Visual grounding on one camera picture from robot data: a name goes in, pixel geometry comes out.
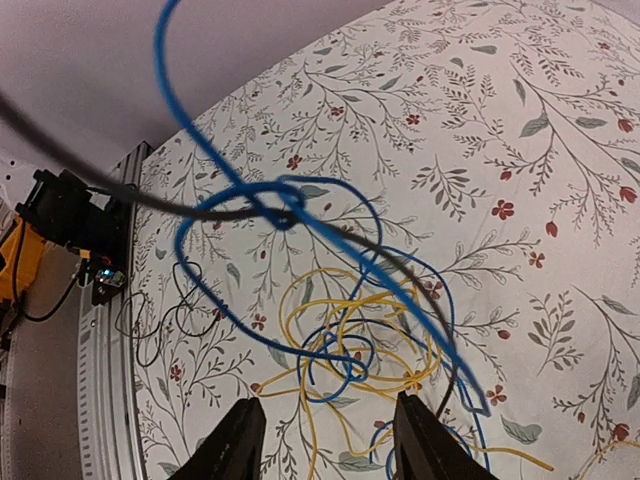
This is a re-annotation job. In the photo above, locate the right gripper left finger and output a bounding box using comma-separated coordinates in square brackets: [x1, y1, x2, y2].
[169, 397, 266, 480]

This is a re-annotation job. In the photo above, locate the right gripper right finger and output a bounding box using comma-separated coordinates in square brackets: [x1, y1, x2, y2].
[393, 392, 495, 480]

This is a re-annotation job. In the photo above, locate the blue cable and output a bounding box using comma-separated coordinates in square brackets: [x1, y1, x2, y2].
[153, 0, 494, 480]

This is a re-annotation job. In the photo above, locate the black thin cable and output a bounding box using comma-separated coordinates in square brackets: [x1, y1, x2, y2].
[0, 92, 459, 419]

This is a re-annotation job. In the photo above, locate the floral table mat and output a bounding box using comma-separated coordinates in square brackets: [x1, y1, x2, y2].
[125, 1, 639, 479]

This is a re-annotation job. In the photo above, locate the yellow object beside table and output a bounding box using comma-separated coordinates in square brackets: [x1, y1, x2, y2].
[1, 217, 46, 302]

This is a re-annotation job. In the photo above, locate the aluminium front rail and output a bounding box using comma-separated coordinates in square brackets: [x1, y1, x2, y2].
[74, 142, 151, 480]

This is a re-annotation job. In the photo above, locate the tangled cable pile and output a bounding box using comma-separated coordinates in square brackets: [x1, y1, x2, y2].
[249, 267, 640, 480]

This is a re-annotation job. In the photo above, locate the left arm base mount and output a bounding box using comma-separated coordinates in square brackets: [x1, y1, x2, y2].
[16, 170, 131, 306]

